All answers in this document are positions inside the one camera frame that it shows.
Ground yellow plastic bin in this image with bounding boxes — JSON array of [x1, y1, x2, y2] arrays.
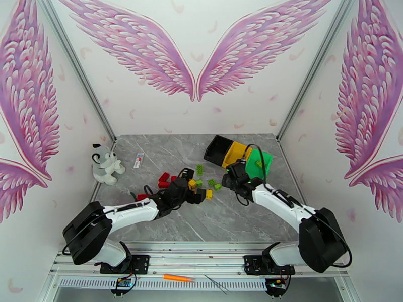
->
[[222, 141, 253, 169]]

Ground green plastic bin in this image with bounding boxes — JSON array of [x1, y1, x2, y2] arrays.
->
[[245, 149, 274, 181]]

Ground black plastic bin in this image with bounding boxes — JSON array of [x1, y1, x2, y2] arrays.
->
[[204, 135, 234, 169]]

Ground grey white plush dog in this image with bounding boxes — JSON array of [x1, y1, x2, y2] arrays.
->
[[91, 143, 126, 186]]

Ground orange pen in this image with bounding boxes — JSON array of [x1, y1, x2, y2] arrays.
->
[[162, 273, 195, 282]]

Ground metal tweezers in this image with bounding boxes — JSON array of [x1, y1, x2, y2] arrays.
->
[[204, 274, 231, 295]]

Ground small circuit board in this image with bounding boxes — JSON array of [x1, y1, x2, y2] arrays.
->
[[265, 278, 289, 296], [109, 276, 137, 296]]

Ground black right camera cable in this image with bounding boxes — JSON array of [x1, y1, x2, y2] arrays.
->
[[244, 143, 269, 185]]

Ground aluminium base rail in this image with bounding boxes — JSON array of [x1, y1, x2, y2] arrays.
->
[[49, 241, 349, 280]]

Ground white slotted cable duct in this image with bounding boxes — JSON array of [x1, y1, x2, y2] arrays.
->
[[59, 278, 269, 291]]

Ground aluminium frame post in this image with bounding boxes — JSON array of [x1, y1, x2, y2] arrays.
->
[[35, 0, 118, 143], [276, 0, 359, 143]]

